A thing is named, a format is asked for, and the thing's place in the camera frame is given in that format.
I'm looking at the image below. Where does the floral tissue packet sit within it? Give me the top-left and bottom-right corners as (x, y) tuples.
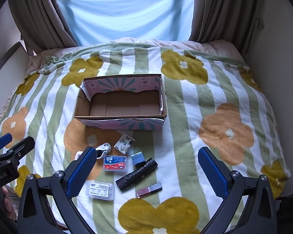
(113, 134), (136, 154)

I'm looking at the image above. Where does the beige furniture panel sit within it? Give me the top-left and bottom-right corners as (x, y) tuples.
(0, 41), (31, 122)

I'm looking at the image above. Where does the light blue sheer curtain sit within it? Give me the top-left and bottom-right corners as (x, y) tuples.
(56, 0), (196, 47)

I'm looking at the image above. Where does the red label floss box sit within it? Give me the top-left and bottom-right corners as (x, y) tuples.
(103, 155), (128, 172)

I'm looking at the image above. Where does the pink printed cardboard box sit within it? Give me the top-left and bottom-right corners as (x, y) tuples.
(73, 73), (168, 130)

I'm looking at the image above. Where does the clear box with white label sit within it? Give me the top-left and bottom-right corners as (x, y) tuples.
(85, 180), (115, 201)

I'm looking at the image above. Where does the person's left hand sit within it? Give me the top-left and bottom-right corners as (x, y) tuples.
(1, 186), (19, 221)

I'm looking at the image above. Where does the white black sock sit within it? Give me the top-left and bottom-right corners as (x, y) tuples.
(74, 143), (112, 161)

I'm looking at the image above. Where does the small blue box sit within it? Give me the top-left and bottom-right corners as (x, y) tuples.
(131, 152), (146, 165)

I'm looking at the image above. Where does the pink lipstick tube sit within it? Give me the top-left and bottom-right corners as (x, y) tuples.
(135, 182), (163, 198)

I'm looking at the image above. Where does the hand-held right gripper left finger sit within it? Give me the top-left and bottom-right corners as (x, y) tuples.
(17, 146), (98, 234)

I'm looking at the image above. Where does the pink quilt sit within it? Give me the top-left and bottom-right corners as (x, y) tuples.
(27, 37), (245, 74)

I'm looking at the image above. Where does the striped flower blanket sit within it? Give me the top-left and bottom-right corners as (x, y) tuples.
(0, 43), (292, 234)

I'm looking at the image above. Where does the black trash bag roll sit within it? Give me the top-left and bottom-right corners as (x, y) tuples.
(115, 158), (158, 192)

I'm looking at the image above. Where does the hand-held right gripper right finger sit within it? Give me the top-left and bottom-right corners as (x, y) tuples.
(197, 147), (277, 234)

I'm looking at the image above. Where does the beige curtain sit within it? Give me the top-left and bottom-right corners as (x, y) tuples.
(8, 0), (79, 54)
(188, 0), (269, 54)

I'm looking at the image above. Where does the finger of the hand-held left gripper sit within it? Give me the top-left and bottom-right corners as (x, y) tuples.
(0, 136), (36, 166)
(0, 133), (13, 158)

